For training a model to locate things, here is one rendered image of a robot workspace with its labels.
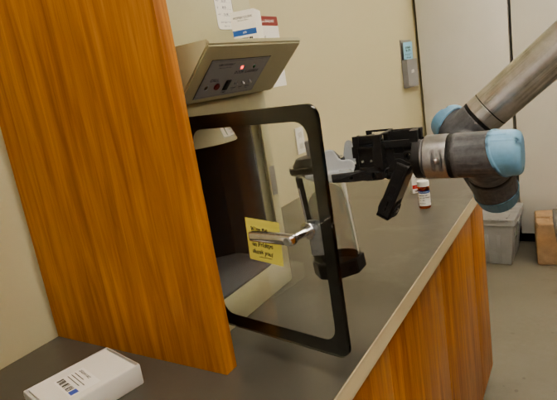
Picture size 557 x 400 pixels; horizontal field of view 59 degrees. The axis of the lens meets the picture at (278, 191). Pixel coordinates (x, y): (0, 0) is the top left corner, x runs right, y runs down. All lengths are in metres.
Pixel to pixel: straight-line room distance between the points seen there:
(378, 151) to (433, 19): 3.05
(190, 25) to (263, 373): 0.65
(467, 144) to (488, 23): 3.00
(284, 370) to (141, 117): 0.50
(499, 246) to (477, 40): 1.41
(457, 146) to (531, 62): 0.21
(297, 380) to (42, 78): 0.71
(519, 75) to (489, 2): 2.87
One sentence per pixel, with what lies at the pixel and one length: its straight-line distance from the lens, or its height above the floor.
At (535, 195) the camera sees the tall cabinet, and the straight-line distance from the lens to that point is 3.93.
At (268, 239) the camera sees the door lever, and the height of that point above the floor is 1.20.
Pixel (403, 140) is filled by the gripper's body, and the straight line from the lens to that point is 0.88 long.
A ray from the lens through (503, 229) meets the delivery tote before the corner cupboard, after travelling 3.57.
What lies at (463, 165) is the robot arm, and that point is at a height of 1.25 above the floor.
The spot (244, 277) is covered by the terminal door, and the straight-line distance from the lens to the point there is 0.90.
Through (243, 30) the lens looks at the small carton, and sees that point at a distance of 1.03.
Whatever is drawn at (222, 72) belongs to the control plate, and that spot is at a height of 1.46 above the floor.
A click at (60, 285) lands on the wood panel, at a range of 1.19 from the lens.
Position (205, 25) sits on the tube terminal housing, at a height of 1.55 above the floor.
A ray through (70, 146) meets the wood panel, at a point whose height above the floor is 1.37.
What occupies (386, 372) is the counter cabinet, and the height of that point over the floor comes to 0.80.
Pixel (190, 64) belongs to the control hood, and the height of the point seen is 1.48.
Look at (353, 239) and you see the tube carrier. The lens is 0.98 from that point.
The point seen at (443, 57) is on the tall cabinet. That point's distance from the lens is 3.87.
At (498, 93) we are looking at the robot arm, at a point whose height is 1.34.
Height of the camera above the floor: 1.43
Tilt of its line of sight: 13 degrees down
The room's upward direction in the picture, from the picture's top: 9 degrees counter-clockwise
